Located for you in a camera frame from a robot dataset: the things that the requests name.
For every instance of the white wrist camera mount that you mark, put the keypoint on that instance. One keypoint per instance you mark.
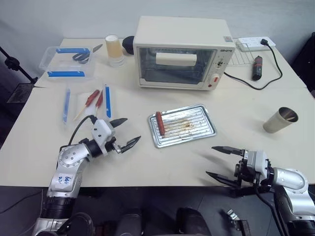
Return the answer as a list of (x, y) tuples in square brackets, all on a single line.
[(101, 130), (258, 162)]

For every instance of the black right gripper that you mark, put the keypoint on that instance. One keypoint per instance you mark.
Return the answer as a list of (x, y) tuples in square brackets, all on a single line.
[(242, 174)]

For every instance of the silver baking tray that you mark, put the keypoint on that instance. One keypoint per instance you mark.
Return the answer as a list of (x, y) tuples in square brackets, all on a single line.
[(192, 127)]

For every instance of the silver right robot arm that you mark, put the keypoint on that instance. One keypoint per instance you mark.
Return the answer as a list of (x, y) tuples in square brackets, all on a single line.
[(292, 182)]

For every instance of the black round object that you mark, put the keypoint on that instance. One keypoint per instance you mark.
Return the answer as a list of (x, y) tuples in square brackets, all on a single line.
[(128, 45)]

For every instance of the loose red sausage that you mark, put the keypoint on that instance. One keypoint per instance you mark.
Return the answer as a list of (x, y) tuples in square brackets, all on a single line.
[(160, 123)]

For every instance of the clear lid with blue tape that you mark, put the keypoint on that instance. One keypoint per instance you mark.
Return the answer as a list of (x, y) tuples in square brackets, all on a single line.
[(81, 108)]

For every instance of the brown paper cup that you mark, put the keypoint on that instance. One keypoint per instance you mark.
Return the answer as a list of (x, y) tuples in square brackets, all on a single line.
[(113, 46)]

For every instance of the dark floor mat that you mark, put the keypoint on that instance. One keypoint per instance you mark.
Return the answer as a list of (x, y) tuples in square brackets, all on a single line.
[(21, 93)]

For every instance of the small metal clip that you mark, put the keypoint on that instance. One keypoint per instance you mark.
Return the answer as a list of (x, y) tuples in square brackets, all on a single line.
[(232, 214)]

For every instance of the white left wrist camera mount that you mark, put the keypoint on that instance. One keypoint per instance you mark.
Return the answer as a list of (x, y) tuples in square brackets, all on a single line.
[(101, 130)]

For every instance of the white power strip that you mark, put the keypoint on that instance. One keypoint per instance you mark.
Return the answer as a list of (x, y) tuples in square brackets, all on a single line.
[(248, 41)]

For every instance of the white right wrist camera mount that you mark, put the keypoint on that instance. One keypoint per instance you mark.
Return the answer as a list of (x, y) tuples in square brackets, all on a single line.
[(258, 162)]

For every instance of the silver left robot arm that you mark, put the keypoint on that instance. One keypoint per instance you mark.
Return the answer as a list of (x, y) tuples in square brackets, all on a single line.
[(66, 157)]

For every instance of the clear container with blue tape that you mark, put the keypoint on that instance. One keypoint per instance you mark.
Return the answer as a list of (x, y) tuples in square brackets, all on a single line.
[(61, 66)]

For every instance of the black tripod stand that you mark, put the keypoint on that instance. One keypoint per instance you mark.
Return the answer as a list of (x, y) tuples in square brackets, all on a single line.
[(11, 62)]

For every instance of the dark rounded shape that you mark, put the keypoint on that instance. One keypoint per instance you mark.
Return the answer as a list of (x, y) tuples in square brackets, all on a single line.
[(81, 225), (130, 223)]

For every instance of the beige metal cup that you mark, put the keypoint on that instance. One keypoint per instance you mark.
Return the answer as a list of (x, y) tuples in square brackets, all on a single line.
[(273, 123)]

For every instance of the cream toaster oven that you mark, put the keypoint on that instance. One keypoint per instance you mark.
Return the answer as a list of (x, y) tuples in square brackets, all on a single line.
[(182, 32)]

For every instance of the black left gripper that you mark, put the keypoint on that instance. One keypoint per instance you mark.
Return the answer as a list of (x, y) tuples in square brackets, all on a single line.
[(112, 145)]

